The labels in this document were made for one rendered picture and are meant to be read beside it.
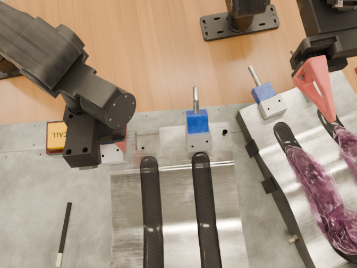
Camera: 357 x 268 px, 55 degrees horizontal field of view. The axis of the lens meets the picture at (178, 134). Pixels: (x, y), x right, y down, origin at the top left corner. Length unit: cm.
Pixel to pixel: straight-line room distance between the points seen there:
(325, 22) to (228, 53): 48
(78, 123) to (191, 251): 33
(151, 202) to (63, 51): 37
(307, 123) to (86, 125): 49
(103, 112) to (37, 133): 44
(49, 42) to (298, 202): 54
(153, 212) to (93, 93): 33
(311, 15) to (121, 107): 27
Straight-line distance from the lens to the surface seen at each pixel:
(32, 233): 88
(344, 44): 46
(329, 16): 47
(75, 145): 53
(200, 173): 73
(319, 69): 44
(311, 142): 80
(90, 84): 49
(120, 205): 73
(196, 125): 69
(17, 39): 50
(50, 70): 49
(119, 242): 72
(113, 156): 68
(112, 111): 49
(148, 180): 73
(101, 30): 97
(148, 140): 76
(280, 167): 76
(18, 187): 90
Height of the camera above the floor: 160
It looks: 75 degrees down
